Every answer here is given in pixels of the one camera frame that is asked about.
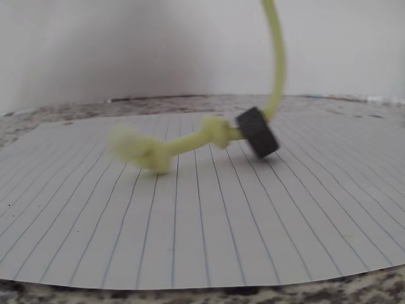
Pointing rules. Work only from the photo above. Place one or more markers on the lined white paper sheet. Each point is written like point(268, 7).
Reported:
point(190, 221)

